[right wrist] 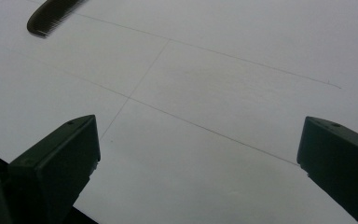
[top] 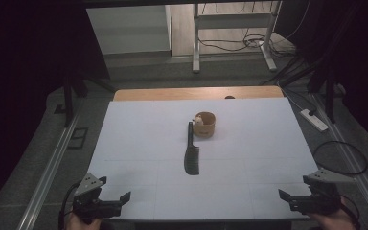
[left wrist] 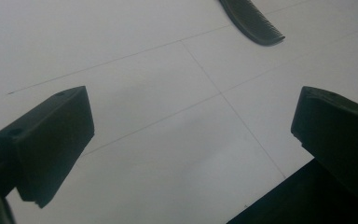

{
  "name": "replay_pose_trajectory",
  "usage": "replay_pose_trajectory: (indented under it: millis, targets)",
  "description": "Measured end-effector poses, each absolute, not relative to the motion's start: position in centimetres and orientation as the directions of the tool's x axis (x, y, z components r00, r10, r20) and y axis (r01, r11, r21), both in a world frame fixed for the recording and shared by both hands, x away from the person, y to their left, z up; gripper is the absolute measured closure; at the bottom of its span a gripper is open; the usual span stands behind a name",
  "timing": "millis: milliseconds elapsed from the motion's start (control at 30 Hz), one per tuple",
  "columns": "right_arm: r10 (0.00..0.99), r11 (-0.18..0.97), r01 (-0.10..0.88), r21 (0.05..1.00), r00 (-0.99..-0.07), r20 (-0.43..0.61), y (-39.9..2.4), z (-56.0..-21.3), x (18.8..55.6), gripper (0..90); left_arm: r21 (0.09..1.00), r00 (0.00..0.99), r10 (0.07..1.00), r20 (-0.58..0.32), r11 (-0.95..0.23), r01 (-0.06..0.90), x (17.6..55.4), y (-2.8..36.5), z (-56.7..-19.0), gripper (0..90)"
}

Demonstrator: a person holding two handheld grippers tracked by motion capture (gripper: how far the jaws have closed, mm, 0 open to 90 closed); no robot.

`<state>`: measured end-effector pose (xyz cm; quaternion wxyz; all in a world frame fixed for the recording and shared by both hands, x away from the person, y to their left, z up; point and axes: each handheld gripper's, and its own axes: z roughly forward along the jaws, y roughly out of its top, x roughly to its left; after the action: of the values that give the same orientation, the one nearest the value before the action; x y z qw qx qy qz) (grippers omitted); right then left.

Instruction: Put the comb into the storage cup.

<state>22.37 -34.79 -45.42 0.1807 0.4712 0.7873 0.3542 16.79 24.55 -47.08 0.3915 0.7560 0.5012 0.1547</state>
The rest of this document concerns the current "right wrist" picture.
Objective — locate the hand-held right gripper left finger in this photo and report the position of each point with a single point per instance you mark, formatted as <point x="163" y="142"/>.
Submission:
<point x="52" y="168"/>

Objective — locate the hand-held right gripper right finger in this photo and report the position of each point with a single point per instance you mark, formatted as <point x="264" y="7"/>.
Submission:
<point x="341" y="161"/>

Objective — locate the white table sheet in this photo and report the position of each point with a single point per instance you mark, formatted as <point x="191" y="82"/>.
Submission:
<point x="199" y="93"/>

